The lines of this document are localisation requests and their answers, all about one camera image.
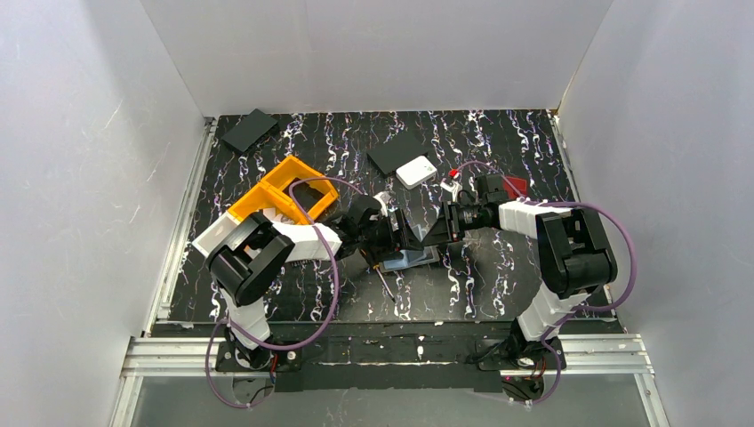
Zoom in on black flat box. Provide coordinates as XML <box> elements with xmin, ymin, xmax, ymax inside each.
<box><xmin>366</xmin><ymin>132</ymin><xmax>429</xmax><ymax>177</ymax></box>

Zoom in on yellow black screwdriver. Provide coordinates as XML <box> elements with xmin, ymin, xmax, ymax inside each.
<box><xmin>373</xmin><ymin>265</ymin><xmax>397</xmax><ymax>303</ymax></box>

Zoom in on aluminium rail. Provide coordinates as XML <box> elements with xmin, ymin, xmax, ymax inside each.
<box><xmin>140</xmin><ymin>117</ymin><xmax>218</xmax><ymax>338</ymax></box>
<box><xmin>121</xmin><ymin>334</ymin><xmax>654</xmax><ymax>377</ymax></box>

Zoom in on white rectangular box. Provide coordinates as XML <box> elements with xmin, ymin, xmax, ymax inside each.
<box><xmin>396</xmin><ymin>156</ymin><xmax>437</xmax><ymax>189</ymax></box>

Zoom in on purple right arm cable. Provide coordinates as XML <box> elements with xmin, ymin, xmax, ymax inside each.
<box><xmin>456</xmin><ymin>160</ymin><xmax>638</xmax><ymax>406</ymax></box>

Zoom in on red leather card holder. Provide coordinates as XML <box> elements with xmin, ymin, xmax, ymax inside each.
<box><xmin>504</xmin><ymin>176</ymin><xmax>528</xmax><ymax>198</ymax></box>

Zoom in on white plastic bin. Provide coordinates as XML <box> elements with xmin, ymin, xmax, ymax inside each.
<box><xmin>191</xmin><ymin>212</ymin><xmax>239</xmax><ymax>259</ymax></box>

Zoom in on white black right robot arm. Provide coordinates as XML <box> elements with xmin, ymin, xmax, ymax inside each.
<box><xmin>422</xmin><ymin>174</ymin><xmax>617</xmax><ymax>346</ymax></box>

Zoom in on black flat pad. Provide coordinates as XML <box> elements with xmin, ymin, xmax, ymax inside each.
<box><xmin>221</xmin><ymin>109</ymin><xmax>279</xmax><ymax>155</ymax></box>

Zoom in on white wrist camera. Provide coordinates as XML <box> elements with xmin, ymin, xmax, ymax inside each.
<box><xmin>440</xmin><ymin>169</ymin><xmax>462</xmax><ymax>202</ymax></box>
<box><xmin>373</xmin><ymin>191</ymin><xmax>392</xmax><ymax>217</ymax></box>

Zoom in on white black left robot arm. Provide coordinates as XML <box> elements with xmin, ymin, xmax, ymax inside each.
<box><xmin>205</xmin><ymin>195</ymin><xmax>423</xmax><ymax>350</ymax></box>

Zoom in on aluminium front rail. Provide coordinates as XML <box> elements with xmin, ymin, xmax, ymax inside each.
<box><xmin>121</xmin><ymin>334</ymin><xmax>654</xmax><ymax>377</ymax></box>

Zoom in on yellow plastic bin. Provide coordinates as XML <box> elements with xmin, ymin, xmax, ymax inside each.
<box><xmin>228</xmin><ymin>156</ymin><xmax>339</xmax><ymax>224</ymax></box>

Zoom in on aluminium left side rail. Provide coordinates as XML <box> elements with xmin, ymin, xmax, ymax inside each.
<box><xmin>140</xmin><ymin>117</ymin><xmax>218</xmax><ymax>338</ymax></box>

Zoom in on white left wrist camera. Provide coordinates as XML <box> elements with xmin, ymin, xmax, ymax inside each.
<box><xmin>373</xmin><ymin>191</ymin><xmax>392</xmax><ymax>217</ymax></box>

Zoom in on black card in bin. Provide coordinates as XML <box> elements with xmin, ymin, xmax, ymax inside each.
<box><xmin>286</xmin><ymin>182</ymin><xmax>336</xmax><ymax>219</ymax></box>

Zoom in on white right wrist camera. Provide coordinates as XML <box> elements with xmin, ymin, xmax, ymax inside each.
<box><xmin>440</xmin><ymin>169</ymin><xmax>462</xmax><ymax>202</ymax></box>

